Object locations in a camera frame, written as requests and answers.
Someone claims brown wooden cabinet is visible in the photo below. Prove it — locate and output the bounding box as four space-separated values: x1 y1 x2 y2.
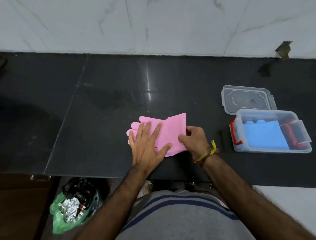
0 174 61 240

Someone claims brown bead bracelet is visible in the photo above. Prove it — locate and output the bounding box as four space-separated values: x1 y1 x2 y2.
194 149 221 166

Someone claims person's right hand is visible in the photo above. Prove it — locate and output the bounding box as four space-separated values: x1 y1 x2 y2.
177 126 212 163

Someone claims yellow thread wristband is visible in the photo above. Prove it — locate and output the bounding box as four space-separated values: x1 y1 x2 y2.
195 139 218 164

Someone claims crumpled aluminium foil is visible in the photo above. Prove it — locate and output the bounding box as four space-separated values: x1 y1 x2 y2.
59 197 86 223

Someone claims person's left hand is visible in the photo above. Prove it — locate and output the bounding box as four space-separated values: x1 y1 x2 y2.
128 121 173 174

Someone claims green plastic bag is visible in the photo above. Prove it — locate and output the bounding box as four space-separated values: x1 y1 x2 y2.
49 189 102 235

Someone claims grey striped shirt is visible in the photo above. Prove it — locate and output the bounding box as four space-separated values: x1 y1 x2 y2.
115 190 257 240

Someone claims transparent plastic box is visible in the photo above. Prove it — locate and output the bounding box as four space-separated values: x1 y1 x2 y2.
229 109 312 154

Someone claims person's left forearm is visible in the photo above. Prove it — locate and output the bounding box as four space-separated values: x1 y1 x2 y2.
76 166 151 240

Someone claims brown sandal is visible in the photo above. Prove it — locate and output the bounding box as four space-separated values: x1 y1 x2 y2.
143 180 154 196

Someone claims person's right forearm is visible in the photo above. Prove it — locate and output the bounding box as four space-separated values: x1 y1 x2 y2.
201 153 314 240

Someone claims transparent box lid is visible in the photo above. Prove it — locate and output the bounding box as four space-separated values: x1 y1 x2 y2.
221 85 278 116

